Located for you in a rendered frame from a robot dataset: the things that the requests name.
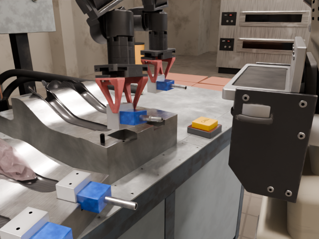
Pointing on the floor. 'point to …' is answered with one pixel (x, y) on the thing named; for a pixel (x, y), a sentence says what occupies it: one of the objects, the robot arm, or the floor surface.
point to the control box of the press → (17, 46)
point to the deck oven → (259, 32)
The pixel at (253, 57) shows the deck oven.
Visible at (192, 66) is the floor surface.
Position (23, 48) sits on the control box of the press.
